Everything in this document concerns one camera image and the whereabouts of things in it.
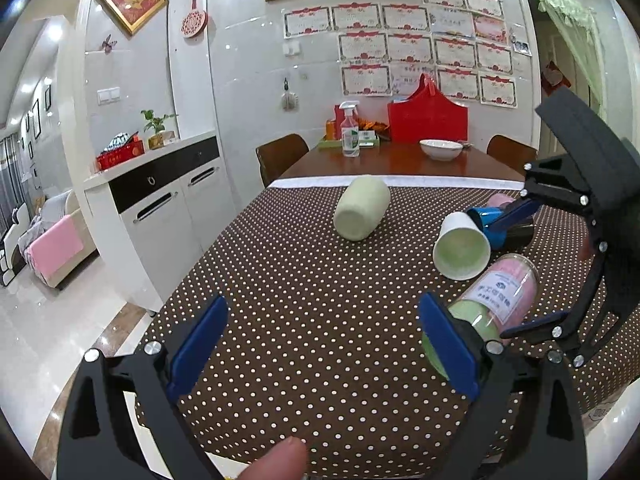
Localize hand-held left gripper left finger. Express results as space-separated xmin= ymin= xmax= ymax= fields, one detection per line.
xmin=55 ymin=296 xmax=231 ymax=480

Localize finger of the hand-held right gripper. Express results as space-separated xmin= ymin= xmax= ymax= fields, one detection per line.
xmin=466 ymin=156 xmax=601 ymax=251
xmin=500 ymin=240 xmax=626 ymax=368

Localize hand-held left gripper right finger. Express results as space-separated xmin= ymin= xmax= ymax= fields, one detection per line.
xmin=417 ymin=291 xmax=589 ymax=480

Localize white paper cup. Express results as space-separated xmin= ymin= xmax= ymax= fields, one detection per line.
xmin=433 ymin=211 xmax=491 ymax=281

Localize pale green cup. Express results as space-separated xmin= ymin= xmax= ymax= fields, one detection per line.
xmin=333 ymin=175 xmax=391 ymax=242

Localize person's left hand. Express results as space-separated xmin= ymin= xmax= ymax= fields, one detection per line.
xmin=235 ymin=436 xmax=309 ymax=480

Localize clear tube of towels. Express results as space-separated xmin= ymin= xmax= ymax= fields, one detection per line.
xmin=421 ymin=254 xmax=542 ymax=378

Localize brown wooden chair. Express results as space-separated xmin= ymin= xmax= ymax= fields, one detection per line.
xmin=256 ymin=134 xmax=310 ymax=189
xmin=486 ymin=134 xmax=539 ymax=164

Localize white bowl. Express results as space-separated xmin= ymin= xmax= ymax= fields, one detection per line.
xmin=419 ymin=139 xmax=465 ymax=162

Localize wooden dining table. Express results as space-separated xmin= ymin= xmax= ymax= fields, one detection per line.
xmin=279 ymin=140 xmax=527 ymax=183

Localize red door ornament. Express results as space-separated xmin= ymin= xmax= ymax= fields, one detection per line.
xmin=542 ymin=61 xmax=571 ymax=97

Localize red bag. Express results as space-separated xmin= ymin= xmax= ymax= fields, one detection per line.
xmin=387 ymin=74 xmax=469 ymax=145

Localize brown polka-dot tablecloth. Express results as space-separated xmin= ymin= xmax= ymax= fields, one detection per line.
xmin=135 ymin=176 xmax=640 ymax=476

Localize white sideboard cabinet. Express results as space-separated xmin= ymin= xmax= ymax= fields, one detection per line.
xmin=82 ymin=130 xmax=239 ymax=314

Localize orange snack packets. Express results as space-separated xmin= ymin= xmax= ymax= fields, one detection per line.
xmin=357 ymin=118 xmax=390 ymax=137

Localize green lace curtain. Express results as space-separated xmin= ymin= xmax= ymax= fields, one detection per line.
xmin=517 ymin=0 xmax=607 ymax=107

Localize clear spray bottle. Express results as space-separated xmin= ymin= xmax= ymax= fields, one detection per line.
xmin=338 ymin=101 xmax=361 ymax=158

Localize green tray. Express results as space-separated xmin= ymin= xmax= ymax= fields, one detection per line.
xmin=318 ymin=130 xmax=380 ymax=151

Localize pink blanket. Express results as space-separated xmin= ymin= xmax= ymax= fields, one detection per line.
xmin=27 ymin=215 xmax=85 ymax=281

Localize white sofa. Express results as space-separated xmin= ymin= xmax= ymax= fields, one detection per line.
xmin=0 ymin=189 xmax=99 ymax=289

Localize red basket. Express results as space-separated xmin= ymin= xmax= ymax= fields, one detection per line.
xmin=96 ymin=141 xmax=146 ymax=171

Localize small potted plant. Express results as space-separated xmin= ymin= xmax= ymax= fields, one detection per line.
xmin=141 ymin=109 xmax=179 ymax=151

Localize red round hanging ornament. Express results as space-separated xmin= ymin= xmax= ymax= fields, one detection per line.
xmin=180 ymin=0 xmax=209 ymax=39

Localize wall of award certificates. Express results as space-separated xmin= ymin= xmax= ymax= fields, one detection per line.
xmin=282 ymin=0 xmax=519 ymax=110

